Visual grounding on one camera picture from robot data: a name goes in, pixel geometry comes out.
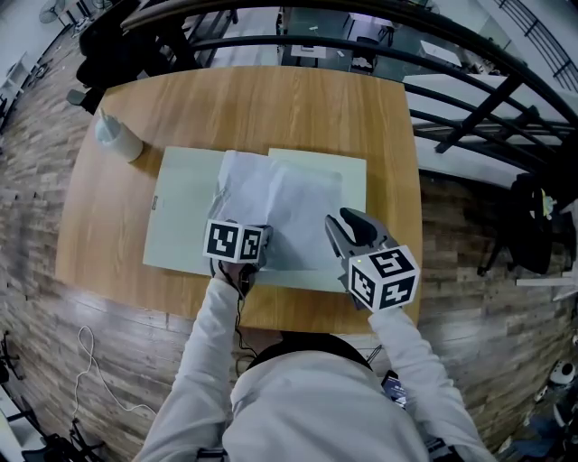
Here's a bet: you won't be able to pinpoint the white cup with tissue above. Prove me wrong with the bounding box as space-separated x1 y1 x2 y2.
93 106 145 163

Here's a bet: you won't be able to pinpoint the black office chair by table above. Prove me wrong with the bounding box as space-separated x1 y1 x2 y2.
67 7 200 115

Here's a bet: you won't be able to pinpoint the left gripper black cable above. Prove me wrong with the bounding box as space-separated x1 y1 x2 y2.
215 261 259 358

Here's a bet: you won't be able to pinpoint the person's black trousers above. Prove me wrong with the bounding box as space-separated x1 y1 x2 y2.
246 331 376 374

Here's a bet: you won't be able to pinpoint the black swivel chair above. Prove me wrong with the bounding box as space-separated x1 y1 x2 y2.
21 418 107 462

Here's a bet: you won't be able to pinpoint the person's left forearm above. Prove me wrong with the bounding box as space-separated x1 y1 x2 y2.
180 275 241 401

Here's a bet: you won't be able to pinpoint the black device with screen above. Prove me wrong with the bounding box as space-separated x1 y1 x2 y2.
381 369 411 411

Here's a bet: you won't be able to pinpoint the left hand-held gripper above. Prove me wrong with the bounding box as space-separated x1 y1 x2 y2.
201 218 275 300

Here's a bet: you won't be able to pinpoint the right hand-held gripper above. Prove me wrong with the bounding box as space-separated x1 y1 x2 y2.
324 207 422 313

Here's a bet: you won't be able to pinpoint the pale green cutting mat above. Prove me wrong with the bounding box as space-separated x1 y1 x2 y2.
143 145 368 294

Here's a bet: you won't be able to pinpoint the white floor cable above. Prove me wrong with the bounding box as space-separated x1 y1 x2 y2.
71 325 158 421

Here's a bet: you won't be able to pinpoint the black chair star base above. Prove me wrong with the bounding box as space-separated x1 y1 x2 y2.
0 331 24 385

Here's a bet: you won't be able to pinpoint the black chair with jacket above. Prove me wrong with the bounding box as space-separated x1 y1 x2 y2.
477 172 566 277

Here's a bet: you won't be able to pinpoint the white board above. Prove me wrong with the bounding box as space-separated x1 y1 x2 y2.
516 273 578 302

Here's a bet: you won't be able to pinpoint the white round camera device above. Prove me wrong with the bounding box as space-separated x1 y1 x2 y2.
547 359 578 385

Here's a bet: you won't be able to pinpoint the yellow hanging toy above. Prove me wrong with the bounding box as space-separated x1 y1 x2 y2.
538 189 560 223

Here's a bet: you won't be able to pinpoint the person's right forearm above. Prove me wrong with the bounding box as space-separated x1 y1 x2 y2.
366 306 453 410

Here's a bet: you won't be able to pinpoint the person's white sweater torso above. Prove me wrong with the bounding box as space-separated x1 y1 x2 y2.
223 349 430 462

